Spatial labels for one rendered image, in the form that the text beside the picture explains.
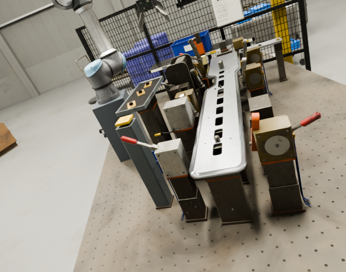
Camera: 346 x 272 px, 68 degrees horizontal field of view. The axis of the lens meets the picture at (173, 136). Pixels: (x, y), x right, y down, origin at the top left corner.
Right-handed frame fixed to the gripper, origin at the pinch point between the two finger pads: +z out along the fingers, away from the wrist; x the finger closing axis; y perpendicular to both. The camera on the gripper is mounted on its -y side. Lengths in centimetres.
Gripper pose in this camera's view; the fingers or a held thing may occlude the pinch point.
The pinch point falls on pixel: (156, 27)
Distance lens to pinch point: 137.0
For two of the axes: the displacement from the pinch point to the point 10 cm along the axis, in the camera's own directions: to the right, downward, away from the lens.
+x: 9.4, -2.6, -2.4
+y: -0.8, 5.0, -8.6
